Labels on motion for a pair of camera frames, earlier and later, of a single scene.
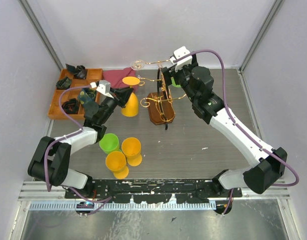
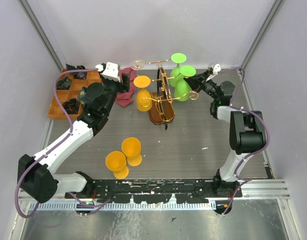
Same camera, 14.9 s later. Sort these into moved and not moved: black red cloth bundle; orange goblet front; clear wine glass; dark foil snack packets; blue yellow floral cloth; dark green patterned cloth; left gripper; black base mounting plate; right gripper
Moved: left gripper; right gripper
Not moved: dark foil snack packets; orange goblet front; black base mounting plate; clear wine glass; black red cloth bundle; dark green patterned cloth; blue yellow floral cloth
